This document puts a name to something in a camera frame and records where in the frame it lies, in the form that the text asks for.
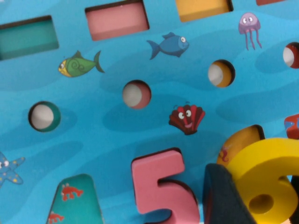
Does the yellow number six piece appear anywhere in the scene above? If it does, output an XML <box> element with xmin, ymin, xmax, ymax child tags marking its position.
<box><xmin>225</xmin><ymin>137</ymin><xmax>299</xmax><ymax>224</ymax></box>

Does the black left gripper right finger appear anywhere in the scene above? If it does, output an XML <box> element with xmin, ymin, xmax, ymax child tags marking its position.
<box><xmin>289</xmin><ymin>175</ymin><xmax>299</xmax><ymax>224</ymax></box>

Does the blue wooden puzzle board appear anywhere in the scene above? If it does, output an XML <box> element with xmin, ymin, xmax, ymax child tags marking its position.
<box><xmin>0</xmin><ymin>0</ymin><xmax>299</xmax><ymax>224</ymax></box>

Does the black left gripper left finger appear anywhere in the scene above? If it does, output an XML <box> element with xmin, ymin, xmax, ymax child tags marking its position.
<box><xmin>202</xmin><ymin>163</ymin><xmax>257</xmax><ymax>224</ymax></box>

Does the pink number five piece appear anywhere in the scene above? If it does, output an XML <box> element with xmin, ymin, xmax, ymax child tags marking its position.
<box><xmin>130</xmin><ymin>149</ymin><xmax>201</xmax><ymax>224</ymax></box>

